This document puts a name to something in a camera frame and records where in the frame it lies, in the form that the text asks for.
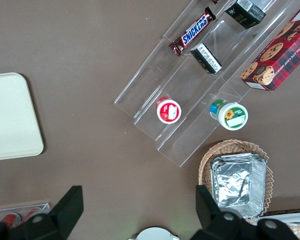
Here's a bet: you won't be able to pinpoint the red tartan cookie box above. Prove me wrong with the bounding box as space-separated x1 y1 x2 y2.
239 9 300 93

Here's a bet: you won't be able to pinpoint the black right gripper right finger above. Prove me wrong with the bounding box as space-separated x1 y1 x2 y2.
192 184 300 240

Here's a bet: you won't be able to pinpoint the white rectangular snack bin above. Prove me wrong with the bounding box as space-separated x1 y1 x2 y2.
256 211 300 240

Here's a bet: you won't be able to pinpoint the clear acrylic stepped stand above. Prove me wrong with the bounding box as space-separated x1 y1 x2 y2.
113 0 300 168

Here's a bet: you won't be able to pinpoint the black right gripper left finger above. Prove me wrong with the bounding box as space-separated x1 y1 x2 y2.
0 185 85 240

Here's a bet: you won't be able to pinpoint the clear acrylic bottle rack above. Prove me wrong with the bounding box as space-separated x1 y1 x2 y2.
0 201 51 226

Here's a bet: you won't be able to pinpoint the green lid yogurt cup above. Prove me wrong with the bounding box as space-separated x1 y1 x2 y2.
209 98 249 132

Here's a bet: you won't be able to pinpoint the Snickers chocolate bar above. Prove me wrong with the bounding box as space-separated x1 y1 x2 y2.
168 6 217 58

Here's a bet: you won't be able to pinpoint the large clear bag beige snacks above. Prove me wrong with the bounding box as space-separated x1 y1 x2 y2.
286 221 300 240

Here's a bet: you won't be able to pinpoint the cream rectangular tray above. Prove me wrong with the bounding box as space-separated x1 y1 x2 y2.
0 72 45 162

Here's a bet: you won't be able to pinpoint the stacked aluminium foil trays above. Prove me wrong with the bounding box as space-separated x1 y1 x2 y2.
209 152 269 219

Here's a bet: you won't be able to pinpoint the light tan wicker basket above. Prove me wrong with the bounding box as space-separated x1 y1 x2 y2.
198 139 275 224

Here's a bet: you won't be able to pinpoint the red lid yogurt cup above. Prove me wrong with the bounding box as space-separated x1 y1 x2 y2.
155 94 183 125

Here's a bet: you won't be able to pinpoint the small black carton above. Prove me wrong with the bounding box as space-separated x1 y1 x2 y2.
189 42 223 75
224 0 267 30

